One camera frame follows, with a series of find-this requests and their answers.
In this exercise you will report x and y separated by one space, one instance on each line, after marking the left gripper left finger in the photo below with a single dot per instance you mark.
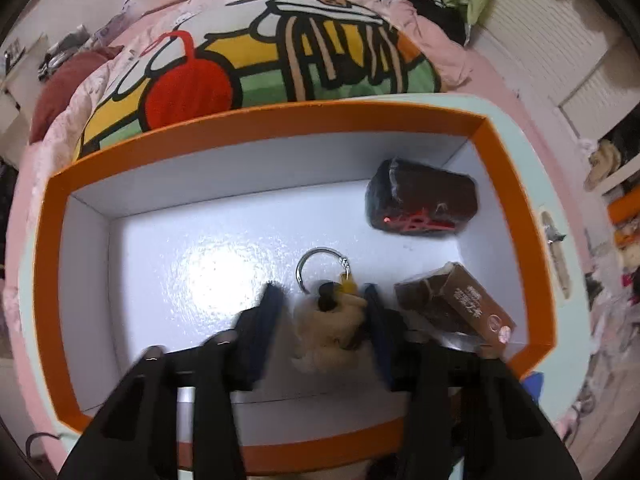
134 435

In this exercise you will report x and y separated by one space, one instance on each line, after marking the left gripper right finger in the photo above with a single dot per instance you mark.
461 409

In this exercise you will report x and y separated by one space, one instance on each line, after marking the brown card box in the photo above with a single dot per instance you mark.
450 306

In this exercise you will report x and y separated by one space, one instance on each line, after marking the plush dog keychain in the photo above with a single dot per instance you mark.
329 323

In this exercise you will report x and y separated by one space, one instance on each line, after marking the dark block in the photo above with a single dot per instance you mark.
410 198

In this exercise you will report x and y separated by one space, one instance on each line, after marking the blue card case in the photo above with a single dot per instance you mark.
533 384

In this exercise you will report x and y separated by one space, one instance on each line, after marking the foil wrappers in slot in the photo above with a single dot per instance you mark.
553 235

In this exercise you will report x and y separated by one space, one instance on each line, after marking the orange cardboard box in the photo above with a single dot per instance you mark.
165 238

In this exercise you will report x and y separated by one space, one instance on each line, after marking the orange bottle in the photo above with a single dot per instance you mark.
625 207

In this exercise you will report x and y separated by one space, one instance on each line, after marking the dark red pillow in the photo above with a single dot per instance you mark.
60 87

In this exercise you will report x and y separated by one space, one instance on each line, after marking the colourful cartoon cushion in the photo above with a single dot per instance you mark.
255 53

